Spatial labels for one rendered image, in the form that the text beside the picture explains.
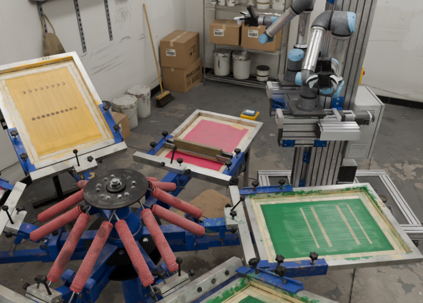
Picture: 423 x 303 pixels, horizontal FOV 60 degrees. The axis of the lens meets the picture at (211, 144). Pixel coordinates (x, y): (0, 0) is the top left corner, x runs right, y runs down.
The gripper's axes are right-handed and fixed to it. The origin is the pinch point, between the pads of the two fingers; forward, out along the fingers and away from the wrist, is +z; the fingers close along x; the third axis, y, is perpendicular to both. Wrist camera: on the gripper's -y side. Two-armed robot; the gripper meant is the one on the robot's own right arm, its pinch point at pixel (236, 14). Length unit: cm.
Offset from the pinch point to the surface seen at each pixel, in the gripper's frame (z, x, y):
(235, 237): -68, -169, 53
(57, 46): 181, -34, 38
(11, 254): 30, -228, 44
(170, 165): -15, -144, 41
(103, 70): 187, 25, 95
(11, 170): 184, -133, 123
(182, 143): -6, -114, 48
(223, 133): -20, -77, 62
